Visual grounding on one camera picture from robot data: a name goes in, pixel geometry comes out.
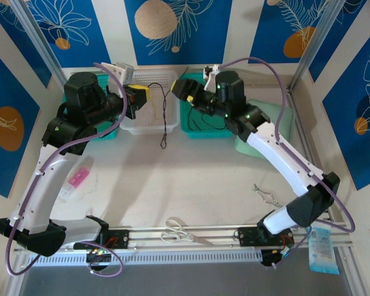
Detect thin yellow cable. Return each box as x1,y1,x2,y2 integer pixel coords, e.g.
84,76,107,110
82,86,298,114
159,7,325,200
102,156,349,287
149,92,161,121

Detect thin black cable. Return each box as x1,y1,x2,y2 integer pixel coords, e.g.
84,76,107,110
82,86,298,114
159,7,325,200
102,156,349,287
187,104,231,132

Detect white perforated plastic basket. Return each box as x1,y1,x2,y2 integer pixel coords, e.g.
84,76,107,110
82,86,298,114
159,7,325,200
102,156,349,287
118,69,179,136

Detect teal perforated plastic basket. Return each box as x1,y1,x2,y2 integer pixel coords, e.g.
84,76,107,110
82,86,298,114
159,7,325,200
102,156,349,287
179,72,235,139
63,73,121,142

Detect pink white tube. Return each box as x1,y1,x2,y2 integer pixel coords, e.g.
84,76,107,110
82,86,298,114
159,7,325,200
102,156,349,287
60,165,91,202

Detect blue white printed packet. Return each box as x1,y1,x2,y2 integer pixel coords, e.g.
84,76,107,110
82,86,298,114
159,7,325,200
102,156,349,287
308,226,340,275

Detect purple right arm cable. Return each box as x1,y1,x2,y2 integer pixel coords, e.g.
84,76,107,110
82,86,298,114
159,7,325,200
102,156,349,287
218,57,355,269

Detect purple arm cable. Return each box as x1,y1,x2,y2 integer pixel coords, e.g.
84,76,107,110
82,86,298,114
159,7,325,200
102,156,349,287
6,62,126,278
218,57,355,269

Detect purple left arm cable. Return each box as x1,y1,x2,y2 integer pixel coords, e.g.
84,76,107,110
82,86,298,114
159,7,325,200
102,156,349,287
6,62,126,278

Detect aluminium frame post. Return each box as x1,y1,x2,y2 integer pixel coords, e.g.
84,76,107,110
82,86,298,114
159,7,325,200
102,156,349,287
289,0,346,90
10,0,67,90

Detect metal wire tongs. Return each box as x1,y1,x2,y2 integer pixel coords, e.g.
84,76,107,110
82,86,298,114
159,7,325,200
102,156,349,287
253,183,284,207

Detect aluminium mounting rail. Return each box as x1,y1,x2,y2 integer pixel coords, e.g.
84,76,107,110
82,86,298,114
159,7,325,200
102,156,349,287
14,226,354,255

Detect white handled scissors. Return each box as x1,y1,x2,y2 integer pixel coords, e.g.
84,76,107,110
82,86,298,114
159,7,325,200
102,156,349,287
160,218,216,247

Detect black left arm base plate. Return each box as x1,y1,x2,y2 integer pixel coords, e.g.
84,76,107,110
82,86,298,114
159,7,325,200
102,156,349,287
73,229,130,250

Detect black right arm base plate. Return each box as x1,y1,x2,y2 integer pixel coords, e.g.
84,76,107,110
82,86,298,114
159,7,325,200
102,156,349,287
237,226,295,247

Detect grey slotted cable duct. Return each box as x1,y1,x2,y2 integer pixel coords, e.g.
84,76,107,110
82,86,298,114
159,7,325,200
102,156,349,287
27,250,263,268

